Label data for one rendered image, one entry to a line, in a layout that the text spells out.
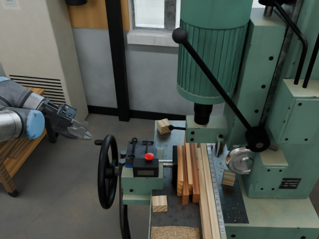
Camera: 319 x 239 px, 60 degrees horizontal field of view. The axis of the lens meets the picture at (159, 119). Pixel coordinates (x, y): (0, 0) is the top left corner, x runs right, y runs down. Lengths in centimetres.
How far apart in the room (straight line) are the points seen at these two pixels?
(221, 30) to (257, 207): 65
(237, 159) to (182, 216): 24
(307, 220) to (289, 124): 46
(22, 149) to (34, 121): 140
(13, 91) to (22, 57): 135
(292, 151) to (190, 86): 38
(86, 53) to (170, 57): 71
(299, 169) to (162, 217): 47
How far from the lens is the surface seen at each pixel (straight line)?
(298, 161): 99
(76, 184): 219
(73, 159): 237
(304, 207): 114
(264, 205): 110
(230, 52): 74
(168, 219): 88
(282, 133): 77
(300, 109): 73
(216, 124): 93
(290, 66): 76
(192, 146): 102
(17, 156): 227
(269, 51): 76
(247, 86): 80
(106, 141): 104
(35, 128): 92
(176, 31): 61
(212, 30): 69
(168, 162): 94
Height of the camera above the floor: 165
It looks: 39 degrees down
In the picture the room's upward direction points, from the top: straight up
